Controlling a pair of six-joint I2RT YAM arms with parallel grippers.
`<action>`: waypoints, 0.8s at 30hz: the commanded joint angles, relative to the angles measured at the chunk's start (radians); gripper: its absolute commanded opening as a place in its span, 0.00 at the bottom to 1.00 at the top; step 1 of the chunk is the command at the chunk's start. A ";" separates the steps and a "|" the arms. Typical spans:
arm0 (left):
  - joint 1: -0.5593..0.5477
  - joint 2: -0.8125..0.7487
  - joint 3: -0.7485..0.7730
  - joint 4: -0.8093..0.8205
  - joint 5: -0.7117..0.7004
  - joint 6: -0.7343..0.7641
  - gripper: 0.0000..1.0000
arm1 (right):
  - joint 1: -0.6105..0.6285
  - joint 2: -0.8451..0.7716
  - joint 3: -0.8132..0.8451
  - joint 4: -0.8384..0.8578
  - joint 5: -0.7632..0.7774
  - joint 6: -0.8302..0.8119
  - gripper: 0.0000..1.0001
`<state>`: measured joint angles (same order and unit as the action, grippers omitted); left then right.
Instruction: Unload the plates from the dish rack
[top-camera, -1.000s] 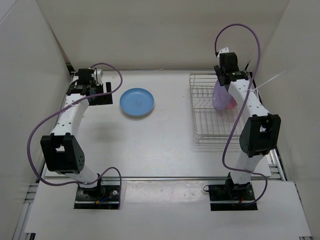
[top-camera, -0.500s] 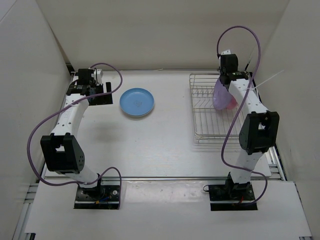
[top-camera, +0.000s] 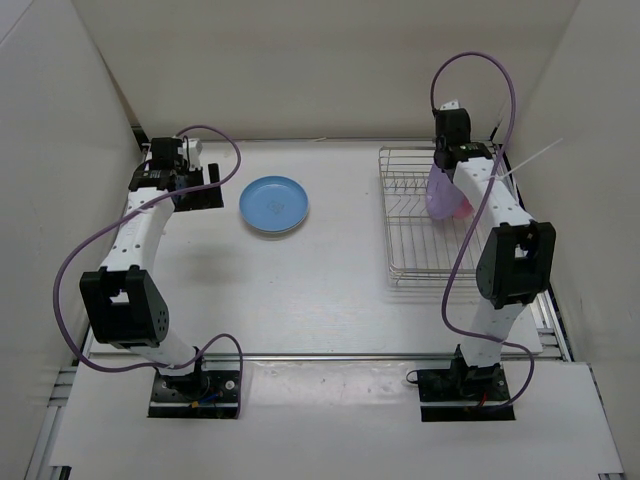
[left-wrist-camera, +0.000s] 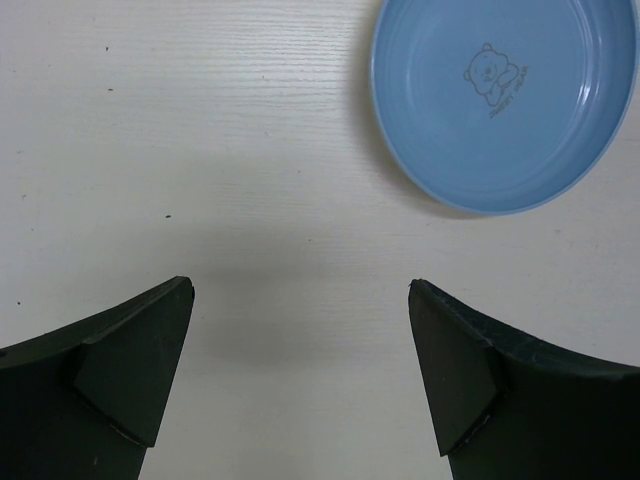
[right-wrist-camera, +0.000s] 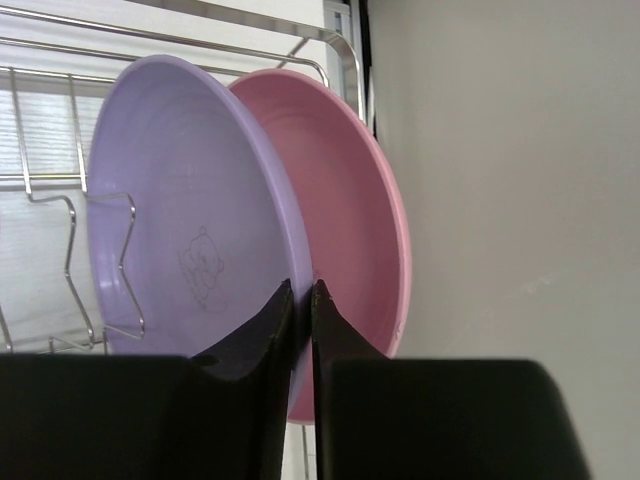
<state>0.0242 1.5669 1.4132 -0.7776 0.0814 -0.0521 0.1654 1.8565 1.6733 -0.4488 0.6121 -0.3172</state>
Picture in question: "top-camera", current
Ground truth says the purple plate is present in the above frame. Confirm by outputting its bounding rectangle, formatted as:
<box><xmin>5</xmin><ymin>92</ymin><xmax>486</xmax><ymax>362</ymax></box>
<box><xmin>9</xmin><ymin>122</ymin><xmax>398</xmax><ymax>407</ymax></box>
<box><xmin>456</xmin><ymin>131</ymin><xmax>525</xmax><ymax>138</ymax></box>
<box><xmin>426</xmin><ymin>165</ymin><xmax>465</xmax><ymax>220</ymax></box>

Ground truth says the blue plate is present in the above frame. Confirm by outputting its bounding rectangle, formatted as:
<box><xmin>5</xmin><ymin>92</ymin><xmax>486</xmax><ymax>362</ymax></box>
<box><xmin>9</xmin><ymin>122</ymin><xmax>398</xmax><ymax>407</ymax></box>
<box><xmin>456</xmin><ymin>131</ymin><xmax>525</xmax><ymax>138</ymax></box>
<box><xmin>239</xmin><ymin>175</ymin><xmax>310</xmax><ymax>234</ymax></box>

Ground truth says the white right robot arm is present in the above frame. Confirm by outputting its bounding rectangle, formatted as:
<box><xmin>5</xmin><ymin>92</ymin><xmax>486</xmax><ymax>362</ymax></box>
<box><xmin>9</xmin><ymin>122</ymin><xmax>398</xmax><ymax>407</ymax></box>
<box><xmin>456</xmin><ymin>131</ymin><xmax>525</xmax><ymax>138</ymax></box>
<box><xmin>434</xmin><ymin>101</ymin><xmax>556</xmax><ymax>400</ymax></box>

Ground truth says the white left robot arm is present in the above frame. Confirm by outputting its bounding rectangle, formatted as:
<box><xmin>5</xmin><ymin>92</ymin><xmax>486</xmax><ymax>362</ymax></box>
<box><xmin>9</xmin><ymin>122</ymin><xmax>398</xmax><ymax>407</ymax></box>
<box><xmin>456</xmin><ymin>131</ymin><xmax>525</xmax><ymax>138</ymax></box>
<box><xmin>79</xmin><ymin>136</ymin><xmax>224</xmax><ymax>400</ymax></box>

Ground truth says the white zip tie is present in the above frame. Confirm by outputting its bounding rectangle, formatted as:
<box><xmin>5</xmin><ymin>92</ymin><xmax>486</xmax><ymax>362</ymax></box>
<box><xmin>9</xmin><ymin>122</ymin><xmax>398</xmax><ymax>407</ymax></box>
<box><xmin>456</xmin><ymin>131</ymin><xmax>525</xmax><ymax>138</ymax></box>
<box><xmin>492</xmin><ymin>138</ymin><xmax>564</xmax><ymax>181</ymax></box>

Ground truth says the pink plate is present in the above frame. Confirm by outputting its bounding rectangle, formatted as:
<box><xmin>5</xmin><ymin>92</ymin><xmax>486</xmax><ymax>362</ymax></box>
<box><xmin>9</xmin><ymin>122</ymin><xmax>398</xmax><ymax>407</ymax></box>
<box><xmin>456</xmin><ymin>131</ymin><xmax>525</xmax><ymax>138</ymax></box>
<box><xmin>453</xmin><ymin>198</ymin><xmax>474</xmax><ymax>219</ymax></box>

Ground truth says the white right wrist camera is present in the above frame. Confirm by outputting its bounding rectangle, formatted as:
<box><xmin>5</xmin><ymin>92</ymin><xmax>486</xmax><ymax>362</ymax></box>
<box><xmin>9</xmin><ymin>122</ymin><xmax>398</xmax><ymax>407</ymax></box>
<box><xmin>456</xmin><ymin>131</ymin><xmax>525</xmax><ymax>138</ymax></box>
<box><xmin>440</xmin><ymin>99</ymin><xmax>460</xmax><ymax>111</ymax></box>

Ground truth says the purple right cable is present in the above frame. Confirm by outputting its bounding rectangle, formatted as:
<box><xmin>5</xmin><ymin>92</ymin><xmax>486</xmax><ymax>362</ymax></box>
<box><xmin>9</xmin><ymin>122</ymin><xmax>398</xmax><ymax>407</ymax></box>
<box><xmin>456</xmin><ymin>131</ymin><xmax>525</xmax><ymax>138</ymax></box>
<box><xmin>430</xmin><ymin>51</ymin><xmax>535</xmax><ymax>411</ymax></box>

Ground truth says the purple cable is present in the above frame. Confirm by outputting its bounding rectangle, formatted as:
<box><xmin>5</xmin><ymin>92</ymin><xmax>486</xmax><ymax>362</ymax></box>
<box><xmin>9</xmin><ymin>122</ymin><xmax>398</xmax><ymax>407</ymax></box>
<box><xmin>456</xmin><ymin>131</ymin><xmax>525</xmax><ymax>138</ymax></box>
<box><xmin>430</xmin><ymin>51</ymin><xmax>535</xmax><ymax>411</ymax></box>
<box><xmin>53</xmin><ymin>123</ymin><xmax>246</xmax><ymax>419</ymax></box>

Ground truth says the metal wire dish rack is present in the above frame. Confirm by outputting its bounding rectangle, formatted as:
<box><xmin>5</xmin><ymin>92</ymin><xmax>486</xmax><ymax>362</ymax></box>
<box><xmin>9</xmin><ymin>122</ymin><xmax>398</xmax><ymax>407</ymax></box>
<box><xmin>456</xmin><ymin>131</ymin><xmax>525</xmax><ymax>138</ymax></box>
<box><xmin>378</xmin><ymin>146</ymin><xmax>472</xmax><ymax>287</ymax></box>

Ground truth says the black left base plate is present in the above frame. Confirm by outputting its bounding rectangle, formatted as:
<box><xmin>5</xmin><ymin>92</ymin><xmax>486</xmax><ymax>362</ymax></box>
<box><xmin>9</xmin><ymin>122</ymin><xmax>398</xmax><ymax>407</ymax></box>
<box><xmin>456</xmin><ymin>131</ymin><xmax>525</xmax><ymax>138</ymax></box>
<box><xmin>147</xmin><ymin>358</ymin><xmax>244</xmax><ymax>420</ymax></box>

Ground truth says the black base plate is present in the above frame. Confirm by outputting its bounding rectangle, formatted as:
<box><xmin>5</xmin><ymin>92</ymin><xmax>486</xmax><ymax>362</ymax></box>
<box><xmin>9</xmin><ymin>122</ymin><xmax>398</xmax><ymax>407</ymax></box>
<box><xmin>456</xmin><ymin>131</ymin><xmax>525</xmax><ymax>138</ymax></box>
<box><xmin>416</xmin><ymin>367</ymin><xmax>516</xmax><ymax>423</ymax></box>
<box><xmin>147</xmin><ymin>358</ymin><xmax>244</xmax><ymax>420</ymax></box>

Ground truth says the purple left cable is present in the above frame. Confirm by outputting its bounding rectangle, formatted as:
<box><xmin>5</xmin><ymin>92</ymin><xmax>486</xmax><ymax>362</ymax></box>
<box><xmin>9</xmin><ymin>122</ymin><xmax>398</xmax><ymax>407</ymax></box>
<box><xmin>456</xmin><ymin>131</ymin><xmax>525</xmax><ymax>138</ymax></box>
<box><xmin>53</xmin><ymin>123</ymin><xmax>246</xmax><ymax>419</ymax></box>

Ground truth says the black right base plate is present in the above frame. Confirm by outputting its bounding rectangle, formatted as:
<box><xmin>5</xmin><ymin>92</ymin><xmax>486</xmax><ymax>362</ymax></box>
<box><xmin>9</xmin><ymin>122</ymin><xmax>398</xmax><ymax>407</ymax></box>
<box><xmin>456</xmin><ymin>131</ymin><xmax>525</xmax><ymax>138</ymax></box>
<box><xmin>416</xmin><ymin>367</ymin><xmax>516</xmax><ymax>423</ymax></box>

